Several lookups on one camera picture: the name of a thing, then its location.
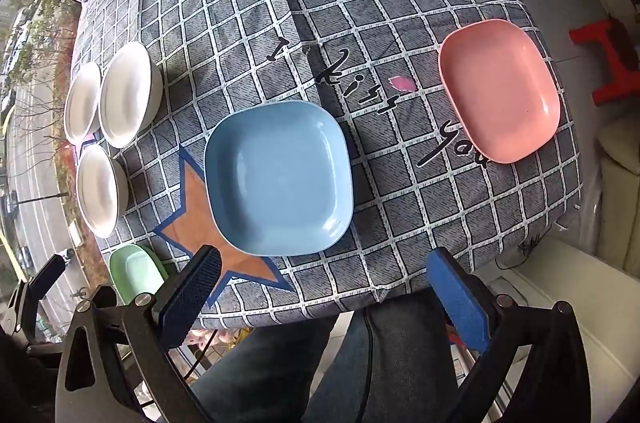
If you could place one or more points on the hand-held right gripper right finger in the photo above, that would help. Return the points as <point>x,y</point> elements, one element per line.
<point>460,298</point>

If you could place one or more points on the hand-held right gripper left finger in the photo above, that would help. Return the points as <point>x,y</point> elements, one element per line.
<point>192,298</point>

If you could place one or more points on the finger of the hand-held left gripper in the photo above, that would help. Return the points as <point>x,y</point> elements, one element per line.
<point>47,274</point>

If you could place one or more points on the green square plate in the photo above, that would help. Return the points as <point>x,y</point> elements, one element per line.
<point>135,273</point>

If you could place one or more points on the small white bowl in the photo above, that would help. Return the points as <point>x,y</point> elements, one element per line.
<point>97,190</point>
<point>82,103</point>

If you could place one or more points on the blue square plate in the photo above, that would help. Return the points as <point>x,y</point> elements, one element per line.
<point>277,178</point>

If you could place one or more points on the large white bowl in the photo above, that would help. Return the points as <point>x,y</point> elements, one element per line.
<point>127,95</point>

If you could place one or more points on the pink square plate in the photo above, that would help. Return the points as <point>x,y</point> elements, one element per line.
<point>500,90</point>

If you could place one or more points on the person's legs in jeans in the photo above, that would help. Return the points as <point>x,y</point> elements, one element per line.
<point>350,363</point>

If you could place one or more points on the beige sofa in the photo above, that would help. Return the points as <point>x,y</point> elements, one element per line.
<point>622,143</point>

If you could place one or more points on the red plastic stool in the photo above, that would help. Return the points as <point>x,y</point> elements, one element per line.
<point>612,53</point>

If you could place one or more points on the checked star-print tablecloth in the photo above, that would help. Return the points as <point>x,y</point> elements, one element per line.
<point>350,3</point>

